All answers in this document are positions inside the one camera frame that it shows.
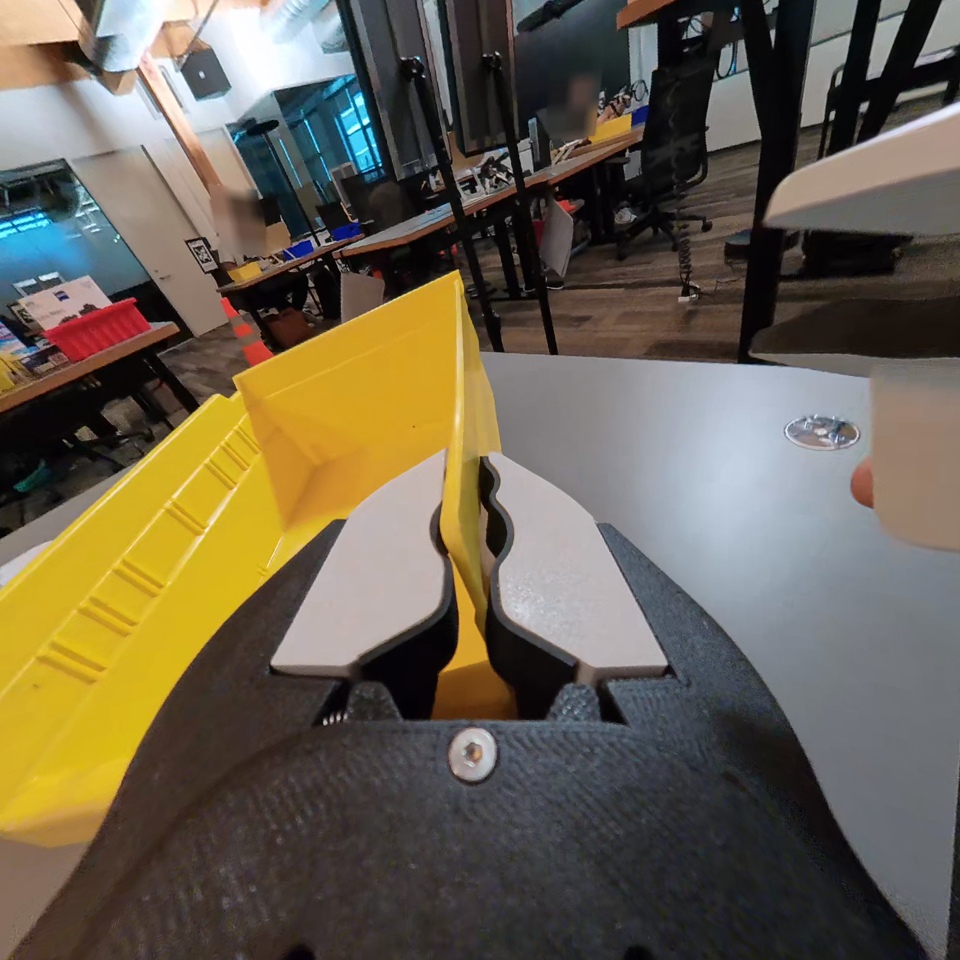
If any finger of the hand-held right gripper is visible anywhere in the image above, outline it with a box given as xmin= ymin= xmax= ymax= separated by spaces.
xmin=748 ymin=296 xmax=960 ymax=370
xmin=763 ymin=103 xmax=960 ymax=237

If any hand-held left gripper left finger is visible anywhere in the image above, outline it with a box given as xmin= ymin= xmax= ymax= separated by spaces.
xmin=268 ymin=447 xmax=460 ymax=720

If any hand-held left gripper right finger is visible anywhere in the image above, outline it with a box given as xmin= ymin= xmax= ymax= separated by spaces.
xmin=478 ymin=450 xmax=670 ymax=720

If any large yellow plastic bin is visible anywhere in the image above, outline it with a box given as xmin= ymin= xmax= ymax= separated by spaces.
xmin=0 ymin=270 xmax=520 ymax=850

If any round metal desk grommet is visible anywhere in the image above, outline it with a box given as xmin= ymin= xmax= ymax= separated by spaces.
xmin=783 ymin=414 xmax=862 ymax=452

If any black desk leg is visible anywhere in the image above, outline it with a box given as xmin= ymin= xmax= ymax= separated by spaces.
xmin=737 ymin=0 xmax=820 ymax=363

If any grey desk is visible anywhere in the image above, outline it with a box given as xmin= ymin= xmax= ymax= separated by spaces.
xmin=0 ymin=351 xmax=960 ymax=960

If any black office chair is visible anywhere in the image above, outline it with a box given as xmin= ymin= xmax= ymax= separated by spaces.
xmin=615 ymin=66 xmax=715 ymax=261

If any orange traffic cone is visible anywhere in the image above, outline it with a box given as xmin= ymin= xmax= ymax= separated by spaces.
xmin=219 ymin=296 xmax=276 ymax=369

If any wooden top work table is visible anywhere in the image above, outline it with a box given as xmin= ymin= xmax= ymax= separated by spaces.
xmin=217 ymin=232 xmax=367 ymax=331
xmin=333 ymin=127 xmax=646 ymax=301
xmin=0 ymin=321 xmax=200 ymax=481

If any black tripod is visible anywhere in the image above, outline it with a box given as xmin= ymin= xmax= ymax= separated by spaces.
xmin=399 ymin=51 xmax=561 ymax=358

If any red plastic bin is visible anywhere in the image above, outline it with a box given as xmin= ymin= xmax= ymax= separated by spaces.
xmin=43 ymin=297 xmax=153 ymax=363

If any white cardboard box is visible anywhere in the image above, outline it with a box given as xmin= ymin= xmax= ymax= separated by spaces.
xmin=13 ymin=274 xmax=115 ymax=333

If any black wall speaker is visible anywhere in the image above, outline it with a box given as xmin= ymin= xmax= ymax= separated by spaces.
xmin=180 ymin=47 xmax=233 ymax=101

